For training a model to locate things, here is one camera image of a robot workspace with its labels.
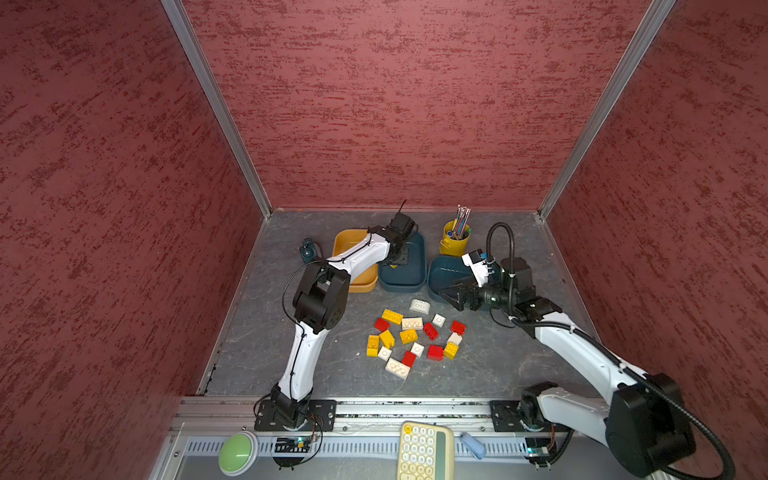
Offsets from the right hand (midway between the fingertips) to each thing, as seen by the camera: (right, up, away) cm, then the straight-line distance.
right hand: (446, 293), depth 80 cm
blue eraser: (+5, -34, -12) cm, 37 cm away
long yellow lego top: (-15, -10, +12) cm, 22 cm away
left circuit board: (-40, -36, -9) cm, 54 cm away
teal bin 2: (+3, +3, +23) cm, 23 cm away
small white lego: (0, -10, +10) cm, 15 cm away
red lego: (-18, -12, +10) cm, 24 cm away
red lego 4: (-10, -19, +3) cm, 22 cm away
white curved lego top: (-6, -6, +12) cm, 15 cm away
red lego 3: (+5, -13, +10) cm, 17 cm away
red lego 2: (-4, -13, +7) cm, 15 cm away
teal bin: (-9, +2, +19) cm, 21 cm away
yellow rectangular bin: (-32, +15, +25) cm, 43 cm away
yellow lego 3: (-21, -17, +5) cm, 27 cm away
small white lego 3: (-8, -18, +5) cm, 20 cm away
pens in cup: (+9, +21, +20) cm, 30 cm away
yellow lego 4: (+2, -17, +2) cm, 17 cm away
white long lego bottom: (-13, -21, +1) cm, 25 cm away
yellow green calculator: (-7, -35, -12) cm, 38 cm away
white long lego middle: (-9, -11, +10) cm, 18 cm away
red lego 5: (-3, -18, +3) cm, 18 cm away
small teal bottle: (-43, +11, +19) cm, 49 cm away
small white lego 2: (-17, -18, +4) cm, 25 cm away
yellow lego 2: (-10, -14, +7) cm, 19 cm away
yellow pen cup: (+6, +15, +17) cm, 24 cm away
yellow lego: (-16, -14, +5) cm, 22 cm away
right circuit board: (+21, -36, -9) cm, 42 cm away
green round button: (-52, -36, -11) cm, 64 cm away
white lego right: (+4, -15, +7) cm, 17 cm away
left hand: (-14, +7, +19) cm, 25 cm away
